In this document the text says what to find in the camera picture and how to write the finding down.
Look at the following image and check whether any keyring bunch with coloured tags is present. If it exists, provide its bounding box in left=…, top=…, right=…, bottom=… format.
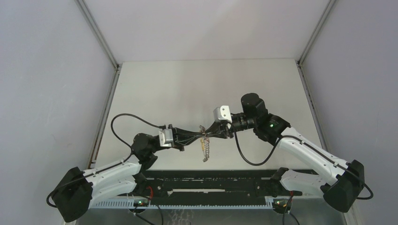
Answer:
left=199, top=125, right=210, bottom=163

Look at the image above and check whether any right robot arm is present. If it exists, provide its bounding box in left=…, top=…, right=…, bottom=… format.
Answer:
left=204, top=93, right=366, bottom=213

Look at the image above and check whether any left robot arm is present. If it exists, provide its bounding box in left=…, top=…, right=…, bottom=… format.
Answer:
left=46, top=127, right=206, bottom=222

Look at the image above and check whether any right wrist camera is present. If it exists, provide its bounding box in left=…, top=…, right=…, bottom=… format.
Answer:
left=213, top=105, right=232, bottom=123

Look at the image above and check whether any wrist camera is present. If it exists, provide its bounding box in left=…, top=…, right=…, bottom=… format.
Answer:
left=159, top=129, right=174, bottom=147
left=213, top=105, right=232, bottom=123

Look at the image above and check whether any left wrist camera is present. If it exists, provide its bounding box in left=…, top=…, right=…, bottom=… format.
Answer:
left=159, top=129, right=174, bottom=147

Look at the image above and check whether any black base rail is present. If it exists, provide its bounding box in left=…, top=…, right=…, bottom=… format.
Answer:
left=116, top=168, right=303, bottom=207

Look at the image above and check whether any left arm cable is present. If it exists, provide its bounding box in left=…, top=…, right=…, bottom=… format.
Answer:
left=46, top=113, right=167, bottom=208

